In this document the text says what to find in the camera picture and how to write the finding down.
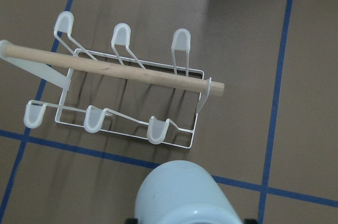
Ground white wire cup rack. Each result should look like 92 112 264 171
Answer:
1 14 225 148

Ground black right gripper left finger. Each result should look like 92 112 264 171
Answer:
125 218 138 224

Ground light blue plastic cup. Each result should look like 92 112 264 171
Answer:
134 160 241 223

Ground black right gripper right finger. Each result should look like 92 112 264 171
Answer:
243 219 258 224

